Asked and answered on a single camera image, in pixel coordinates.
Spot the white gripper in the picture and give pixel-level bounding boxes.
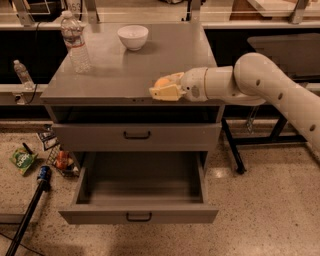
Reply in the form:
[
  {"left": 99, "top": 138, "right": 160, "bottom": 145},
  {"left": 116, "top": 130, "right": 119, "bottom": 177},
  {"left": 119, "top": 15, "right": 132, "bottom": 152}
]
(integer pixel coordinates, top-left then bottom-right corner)
[{"left": 149, "top": 67, "right": 207, "bottom": 102}]

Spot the large clear water bottle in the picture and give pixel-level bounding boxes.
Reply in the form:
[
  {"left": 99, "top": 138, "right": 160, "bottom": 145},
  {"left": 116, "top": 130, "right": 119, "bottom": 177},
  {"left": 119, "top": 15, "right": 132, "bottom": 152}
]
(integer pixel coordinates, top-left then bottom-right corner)
[{"left": 61, "top": 10, "right": 91, "bottom": 73}]

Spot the closed grey upper drawer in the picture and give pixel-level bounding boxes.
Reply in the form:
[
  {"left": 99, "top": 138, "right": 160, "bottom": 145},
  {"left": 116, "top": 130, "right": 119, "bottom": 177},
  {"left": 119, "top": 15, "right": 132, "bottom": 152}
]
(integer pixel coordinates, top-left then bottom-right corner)
[{"left": 53, "top": 123, "right": 221, "bottom": 152}]

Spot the green snack bag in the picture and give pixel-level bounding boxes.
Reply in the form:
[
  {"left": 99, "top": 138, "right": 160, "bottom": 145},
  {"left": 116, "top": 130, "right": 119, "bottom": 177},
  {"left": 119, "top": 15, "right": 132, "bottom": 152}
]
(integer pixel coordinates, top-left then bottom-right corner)
[{"left": 9, "top": 148, "right": 37, "bottom": 175}]

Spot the open grey lower drawer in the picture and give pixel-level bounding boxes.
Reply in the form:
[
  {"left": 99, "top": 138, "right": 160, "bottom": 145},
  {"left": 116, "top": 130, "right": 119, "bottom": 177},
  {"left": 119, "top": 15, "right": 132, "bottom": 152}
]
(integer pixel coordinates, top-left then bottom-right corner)
[{"left": 60, "top": 151, "right": 218, "bottom": 224}]

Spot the black stand frame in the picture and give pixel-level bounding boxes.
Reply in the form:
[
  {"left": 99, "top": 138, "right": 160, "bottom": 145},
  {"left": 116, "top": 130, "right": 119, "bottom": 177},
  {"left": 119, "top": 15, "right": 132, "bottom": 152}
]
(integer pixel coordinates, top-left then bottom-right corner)
[{"left": 221, "top": 116, "right": 306, "bottom": 174}]

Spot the black pole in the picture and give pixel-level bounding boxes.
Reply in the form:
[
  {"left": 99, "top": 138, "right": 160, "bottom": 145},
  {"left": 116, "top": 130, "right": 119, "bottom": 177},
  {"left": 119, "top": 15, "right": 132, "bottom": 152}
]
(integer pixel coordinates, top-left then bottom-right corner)
[{"left": 5, "top": 180, "right": 50, "bottom": 256}]

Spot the white ceramic bowl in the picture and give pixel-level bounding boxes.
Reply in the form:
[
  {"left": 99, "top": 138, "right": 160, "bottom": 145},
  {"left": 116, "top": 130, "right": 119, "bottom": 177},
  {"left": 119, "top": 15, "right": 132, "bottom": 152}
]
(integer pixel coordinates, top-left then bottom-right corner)
[{"left": 117, "top": 25, "right": 149, "bottom": 51}]

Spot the small clear water bottle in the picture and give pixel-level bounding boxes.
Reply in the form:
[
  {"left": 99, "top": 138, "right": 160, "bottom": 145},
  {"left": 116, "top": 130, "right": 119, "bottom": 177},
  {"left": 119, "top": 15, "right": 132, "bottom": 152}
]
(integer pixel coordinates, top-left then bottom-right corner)
[{"left": 13, "top": 60, "right": 35, "bottom": 90}]

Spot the blue soda can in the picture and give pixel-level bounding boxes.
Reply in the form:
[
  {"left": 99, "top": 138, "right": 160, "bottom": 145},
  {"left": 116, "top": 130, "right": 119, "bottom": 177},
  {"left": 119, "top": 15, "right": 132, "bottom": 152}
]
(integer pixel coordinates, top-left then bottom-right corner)
[{"left": 37, "top": 165, "right": 52, "bottom": 184}]

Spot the wire basket with items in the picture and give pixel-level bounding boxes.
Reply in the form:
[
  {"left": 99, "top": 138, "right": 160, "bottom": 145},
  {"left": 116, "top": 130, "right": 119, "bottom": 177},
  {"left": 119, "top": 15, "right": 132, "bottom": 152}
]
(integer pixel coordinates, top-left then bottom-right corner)
[{"left": 46, "top": 145, "right": 79, "bottom": 178}]

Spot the grey metal drawer cabinet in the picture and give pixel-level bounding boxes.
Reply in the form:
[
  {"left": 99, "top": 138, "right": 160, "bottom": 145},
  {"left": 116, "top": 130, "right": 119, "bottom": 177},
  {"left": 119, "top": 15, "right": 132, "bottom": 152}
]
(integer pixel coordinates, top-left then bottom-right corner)
[{"left": 41, "top": 22, "right": 224, "bottom": 168}]

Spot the orange fruit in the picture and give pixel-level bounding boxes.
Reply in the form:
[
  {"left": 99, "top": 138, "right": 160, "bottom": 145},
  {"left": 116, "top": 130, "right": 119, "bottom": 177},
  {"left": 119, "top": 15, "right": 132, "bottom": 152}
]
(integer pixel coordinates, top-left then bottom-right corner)
[{"left": 154, "top": 78, "right": 170, "bottom": 88}]

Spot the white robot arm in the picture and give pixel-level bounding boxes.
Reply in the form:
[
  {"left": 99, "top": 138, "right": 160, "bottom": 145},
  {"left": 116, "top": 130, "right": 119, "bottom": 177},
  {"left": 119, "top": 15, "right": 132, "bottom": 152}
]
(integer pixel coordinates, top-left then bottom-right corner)
[{"left": 149, "top": 53, "right": 320, "bottom": 151}]

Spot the black snack packet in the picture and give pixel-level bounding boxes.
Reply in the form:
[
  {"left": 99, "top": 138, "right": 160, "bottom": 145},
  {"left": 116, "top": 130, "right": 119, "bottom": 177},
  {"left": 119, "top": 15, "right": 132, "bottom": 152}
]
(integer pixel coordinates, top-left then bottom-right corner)
[{"left": 37, "top": 125, "right": 59, "bottom": 151}]

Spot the grey tray table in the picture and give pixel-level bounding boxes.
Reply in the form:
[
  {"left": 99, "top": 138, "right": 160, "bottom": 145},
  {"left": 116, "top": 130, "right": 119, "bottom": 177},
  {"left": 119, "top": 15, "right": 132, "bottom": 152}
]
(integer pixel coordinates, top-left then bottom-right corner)
[{"left": 247, "top": 33, "right": 320, "bottom": 80}]

